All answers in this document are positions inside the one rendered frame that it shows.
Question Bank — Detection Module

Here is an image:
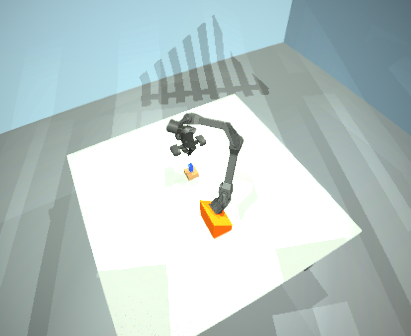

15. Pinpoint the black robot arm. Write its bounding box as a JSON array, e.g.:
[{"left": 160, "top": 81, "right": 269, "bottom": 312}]
[{"left": 166, "top": 112, "right": 244, "bottom": 214}]

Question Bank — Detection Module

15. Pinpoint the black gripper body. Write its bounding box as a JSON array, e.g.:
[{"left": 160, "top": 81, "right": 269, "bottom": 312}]
[{"left": 170, "top": 135, "right": 206, "bottom": 157}]

